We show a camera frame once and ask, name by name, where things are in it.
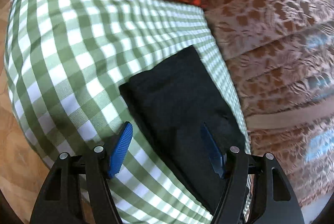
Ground brown floral curtain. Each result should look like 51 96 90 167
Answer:
203 0 333 206

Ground black embroidered pants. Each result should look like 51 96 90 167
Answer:
119 46 245 213

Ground green white checked bedsheet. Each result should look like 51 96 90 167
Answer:
3 0 253 224

